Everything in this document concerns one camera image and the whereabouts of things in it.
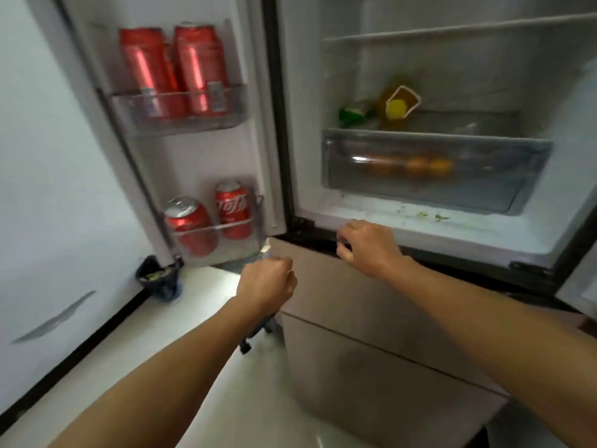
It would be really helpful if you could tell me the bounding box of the person's left hand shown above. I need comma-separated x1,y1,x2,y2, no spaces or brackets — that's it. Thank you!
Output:
235,256,299,318

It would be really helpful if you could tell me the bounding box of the person's right hand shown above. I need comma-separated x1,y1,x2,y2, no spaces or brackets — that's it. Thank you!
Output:
336,220,416,279

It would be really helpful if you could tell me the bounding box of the bunch of oranges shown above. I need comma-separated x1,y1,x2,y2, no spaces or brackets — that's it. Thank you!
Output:
368,155,454,178

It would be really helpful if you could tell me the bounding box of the clear crisper drawer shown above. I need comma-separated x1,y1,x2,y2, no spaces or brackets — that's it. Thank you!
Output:
322,128,553,215

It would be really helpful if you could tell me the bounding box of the pink refrigerator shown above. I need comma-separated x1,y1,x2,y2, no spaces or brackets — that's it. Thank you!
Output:
23,0,597,448

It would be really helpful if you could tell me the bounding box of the green item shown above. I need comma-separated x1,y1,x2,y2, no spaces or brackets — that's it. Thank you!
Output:
338,105,376,129

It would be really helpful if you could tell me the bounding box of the dark juice bottle green label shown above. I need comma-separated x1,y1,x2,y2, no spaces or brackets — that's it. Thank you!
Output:
375,83,422,131

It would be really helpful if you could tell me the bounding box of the person's left forearm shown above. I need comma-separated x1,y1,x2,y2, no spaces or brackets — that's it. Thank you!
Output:
49,296,269,448

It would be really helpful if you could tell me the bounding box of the person's right forearm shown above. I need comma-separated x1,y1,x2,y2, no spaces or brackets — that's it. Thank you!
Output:
389,257,597,448

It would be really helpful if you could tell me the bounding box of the clear plastic door bin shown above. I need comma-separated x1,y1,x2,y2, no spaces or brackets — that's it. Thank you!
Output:
110,83,249,136
163,186,267,269

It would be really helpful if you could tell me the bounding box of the blue bin with black liner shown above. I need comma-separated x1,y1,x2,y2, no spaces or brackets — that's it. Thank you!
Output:
135,254,183,302

